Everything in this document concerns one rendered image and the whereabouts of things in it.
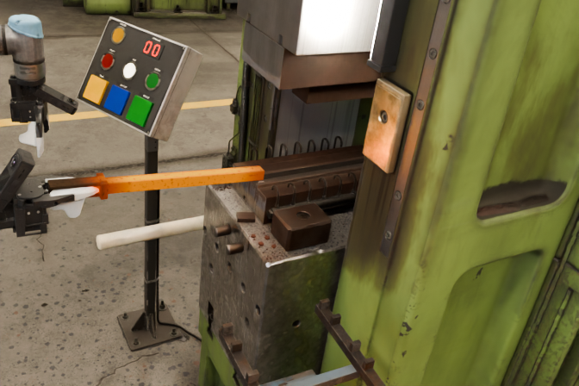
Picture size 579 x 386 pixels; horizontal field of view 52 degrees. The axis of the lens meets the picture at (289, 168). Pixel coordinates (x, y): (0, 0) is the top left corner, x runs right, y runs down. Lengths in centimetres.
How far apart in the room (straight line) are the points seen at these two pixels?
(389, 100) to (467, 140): 18
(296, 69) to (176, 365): 139
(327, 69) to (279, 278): 49
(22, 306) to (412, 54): 196
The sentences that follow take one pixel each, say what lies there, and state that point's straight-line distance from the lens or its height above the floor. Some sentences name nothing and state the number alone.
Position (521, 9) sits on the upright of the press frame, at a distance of 107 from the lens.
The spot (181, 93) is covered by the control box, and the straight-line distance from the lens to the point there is 179.
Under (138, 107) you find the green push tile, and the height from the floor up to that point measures 102.
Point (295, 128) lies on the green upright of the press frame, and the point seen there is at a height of 103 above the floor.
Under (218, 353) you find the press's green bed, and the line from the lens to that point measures 183.
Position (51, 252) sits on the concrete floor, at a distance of 292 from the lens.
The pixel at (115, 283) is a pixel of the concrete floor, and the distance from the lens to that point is 272.
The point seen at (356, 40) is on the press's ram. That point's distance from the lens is 131.
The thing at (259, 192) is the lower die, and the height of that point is 99.
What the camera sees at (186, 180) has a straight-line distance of 124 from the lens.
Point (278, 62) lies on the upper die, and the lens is 131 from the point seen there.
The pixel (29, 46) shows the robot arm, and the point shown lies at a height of 123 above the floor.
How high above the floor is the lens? 175
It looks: 29 degrees down
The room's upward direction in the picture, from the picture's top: 8 degrees clockwise
